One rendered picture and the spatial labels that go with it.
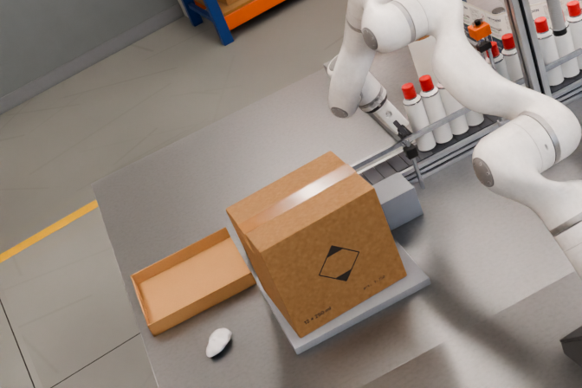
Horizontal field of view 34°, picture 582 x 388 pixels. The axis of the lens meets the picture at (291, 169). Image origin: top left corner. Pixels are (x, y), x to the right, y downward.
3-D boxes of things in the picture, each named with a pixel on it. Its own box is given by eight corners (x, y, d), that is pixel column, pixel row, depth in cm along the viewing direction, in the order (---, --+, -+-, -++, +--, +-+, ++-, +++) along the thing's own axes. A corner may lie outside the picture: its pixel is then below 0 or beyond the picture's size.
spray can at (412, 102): (431, 139, 272) (411, 78, 261) (439, 146, 267) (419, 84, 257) (415, 147, 271) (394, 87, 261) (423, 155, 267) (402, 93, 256)
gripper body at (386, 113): (391, 95, 252) (414, 122, 258) (375, 82, 261) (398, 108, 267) (370, 115, 253) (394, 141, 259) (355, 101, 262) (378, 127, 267)
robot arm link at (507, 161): (617, 197, 187) (546, 96, 191) (544, 244, 182) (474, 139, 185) (587, 213, 198) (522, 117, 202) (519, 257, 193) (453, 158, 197)
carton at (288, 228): (363, 232, 252) (331, 149, 239) (408, 275, 232) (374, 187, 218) (263, 290, 247) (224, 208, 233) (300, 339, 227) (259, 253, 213)
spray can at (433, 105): (449, 132, 272) (430, 70, 262) (456, 139, 267) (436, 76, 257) (432, 139, 272) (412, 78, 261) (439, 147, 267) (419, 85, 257)
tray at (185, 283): (230, 236, 276) (225, 226, 274) (256, 283, 254) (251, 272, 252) (135, 286, 273) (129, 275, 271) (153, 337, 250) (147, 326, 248)
